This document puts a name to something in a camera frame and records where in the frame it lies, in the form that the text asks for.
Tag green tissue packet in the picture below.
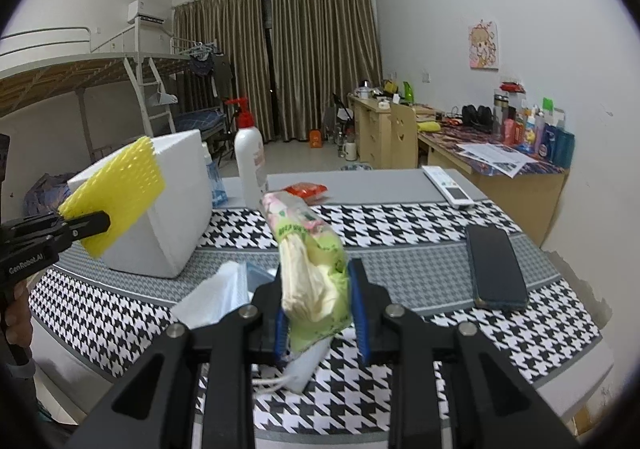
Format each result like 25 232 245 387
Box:
262 191 352 354

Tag white air conditioner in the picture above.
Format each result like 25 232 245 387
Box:
127 0 166 24

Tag houndstooth table cloth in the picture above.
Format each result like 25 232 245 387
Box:
30 201 612 441

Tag printed paper sheet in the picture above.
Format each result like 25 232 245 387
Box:
458 143 537 178

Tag white metal bunk bed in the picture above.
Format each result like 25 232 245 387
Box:
1 15 233 161

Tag brown curtains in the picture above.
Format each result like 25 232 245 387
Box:
174 0 382 142

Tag white foam box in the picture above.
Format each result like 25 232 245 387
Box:
67 131 213 278

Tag red snack packet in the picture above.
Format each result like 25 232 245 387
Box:
284 183 328 201

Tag white pump lotion bottle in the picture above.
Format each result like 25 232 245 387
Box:
227 97 268 210

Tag black headphones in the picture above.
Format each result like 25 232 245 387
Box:
461 105 494 134

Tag white remote control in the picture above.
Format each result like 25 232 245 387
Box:
422 165 474 209

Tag anime girl wall picture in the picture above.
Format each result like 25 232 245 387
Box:
468 20 499 70

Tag yellow sponge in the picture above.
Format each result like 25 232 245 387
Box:
58 136 166 258

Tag orange floor box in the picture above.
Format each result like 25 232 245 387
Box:
309 130 323 149

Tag blue plaid blanket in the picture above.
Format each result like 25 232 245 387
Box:
23 173 74 216

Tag white paper tissue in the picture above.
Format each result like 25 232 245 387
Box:
170 261 250 330

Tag wooden desk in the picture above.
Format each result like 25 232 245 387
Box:
348 94 568 245

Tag wooden smiley chair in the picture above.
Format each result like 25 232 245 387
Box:
390 104 419 170

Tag black smartphone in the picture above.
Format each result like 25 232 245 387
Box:
465 225 528 311

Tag clear water bottle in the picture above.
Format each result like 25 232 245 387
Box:
202 143 228 208

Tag person's left hand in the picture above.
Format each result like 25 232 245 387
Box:
4 281 32 348

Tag blue surgical face mask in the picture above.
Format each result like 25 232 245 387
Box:
236 261 276 301

